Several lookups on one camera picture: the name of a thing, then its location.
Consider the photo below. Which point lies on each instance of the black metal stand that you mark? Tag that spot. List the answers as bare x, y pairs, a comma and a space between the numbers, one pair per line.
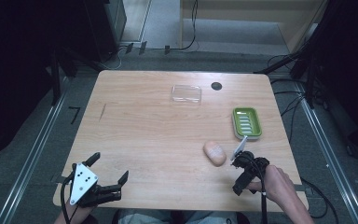
286, 60

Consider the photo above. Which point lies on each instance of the black round table grommet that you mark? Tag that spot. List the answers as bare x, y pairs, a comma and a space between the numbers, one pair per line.
216, 86

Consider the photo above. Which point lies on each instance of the person's legs in jeans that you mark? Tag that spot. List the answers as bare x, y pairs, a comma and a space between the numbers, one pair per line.
167, 217

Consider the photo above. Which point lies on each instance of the pink soap bar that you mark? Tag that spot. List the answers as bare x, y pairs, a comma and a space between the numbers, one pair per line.
214, 153

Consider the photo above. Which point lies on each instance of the black angled floor tape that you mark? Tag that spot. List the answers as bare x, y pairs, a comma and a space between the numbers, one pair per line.
75, 113

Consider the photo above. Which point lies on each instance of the person's right hand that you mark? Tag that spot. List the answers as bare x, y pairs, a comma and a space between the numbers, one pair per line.
276, 185

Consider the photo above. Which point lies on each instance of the light wooden shelf unit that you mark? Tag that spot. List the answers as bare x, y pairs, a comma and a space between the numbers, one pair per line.
248, 12

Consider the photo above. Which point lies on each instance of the person's left hand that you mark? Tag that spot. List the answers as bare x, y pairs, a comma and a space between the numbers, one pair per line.
77, 213

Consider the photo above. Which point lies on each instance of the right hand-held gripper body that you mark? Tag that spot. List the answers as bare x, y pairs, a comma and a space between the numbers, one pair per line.
249, 161

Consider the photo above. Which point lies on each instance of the black cabinet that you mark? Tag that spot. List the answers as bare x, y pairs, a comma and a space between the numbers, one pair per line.
105, 28

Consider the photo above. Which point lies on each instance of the green soap dish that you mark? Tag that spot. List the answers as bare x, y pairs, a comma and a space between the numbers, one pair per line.
247, 122

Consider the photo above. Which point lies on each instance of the metal floor rail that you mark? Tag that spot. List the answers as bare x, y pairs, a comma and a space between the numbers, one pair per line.
28, 165
332, 161

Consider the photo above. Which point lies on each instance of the clear plastic container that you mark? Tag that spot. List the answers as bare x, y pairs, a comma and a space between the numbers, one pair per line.
186, 94

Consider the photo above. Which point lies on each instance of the dark curtain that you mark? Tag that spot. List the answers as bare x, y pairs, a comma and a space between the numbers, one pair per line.
9, 77
351, 71

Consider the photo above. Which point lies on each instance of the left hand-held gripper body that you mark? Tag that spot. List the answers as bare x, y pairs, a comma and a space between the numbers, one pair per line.
82, 183

